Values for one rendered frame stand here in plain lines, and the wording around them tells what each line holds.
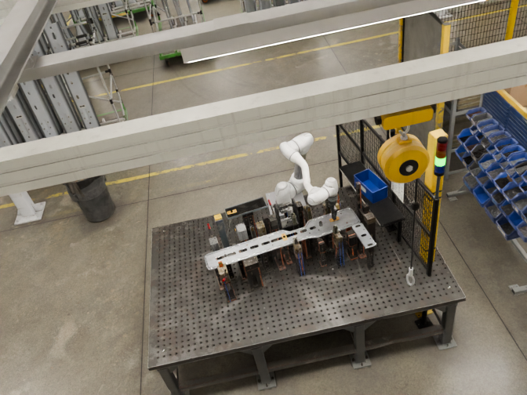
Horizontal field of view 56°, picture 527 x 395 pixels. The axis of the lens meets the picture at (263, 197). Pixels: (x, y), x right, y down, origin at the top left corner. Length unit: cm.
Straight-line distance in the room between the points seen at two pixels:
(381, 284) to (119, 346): 263
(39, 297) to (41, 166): 477
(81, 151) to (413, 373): 378
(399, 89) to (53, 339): 483
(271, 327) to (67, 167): 291
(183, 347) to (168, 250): 112
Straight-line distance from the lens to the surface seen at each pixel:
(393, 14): 221
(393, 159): 158
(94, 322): 563
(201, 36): 207
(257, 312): 423
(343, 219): 441
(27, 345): 584
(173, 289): 458
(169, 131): 138
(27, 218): 737
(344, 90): 140
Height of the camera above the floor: 408
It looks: 41 degrees down
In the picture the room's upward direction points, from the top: 11 degrees counter-clockwise
